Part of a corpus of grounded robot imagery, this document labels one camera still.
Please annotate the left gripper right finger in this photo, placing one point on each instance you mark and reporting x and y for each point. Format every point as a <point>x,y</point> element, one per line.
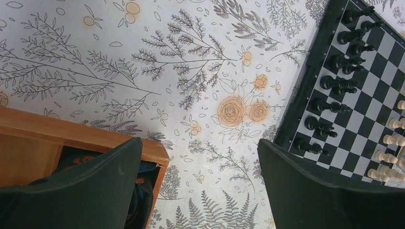
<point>303,195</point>

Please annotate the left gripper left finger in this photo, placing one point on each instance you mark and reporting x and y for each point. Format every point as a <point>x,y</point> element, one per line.
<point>99,193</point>

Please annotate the white chess piece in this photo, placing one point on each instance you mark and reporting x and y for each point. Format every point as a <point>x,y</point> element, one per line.
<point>401,105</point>
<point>397,123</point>
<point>391,173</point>
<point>374,174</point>
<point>396,139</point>
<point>386,157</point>

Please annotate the black white chess board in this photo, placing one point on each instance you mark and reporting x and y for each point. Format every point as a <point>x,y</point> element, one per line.
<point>342,129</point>

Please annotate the black chess piece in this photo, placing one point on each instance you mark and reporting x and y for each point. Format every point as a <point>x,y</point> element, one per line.
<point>357,49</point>
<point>345,37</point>
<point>327,82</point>
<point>351,14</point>
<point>368,25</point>
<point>339,61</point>

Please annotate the orange compartment tray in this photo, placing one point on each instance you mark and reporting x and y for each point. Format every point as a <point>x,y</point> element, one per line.
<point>34,146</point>

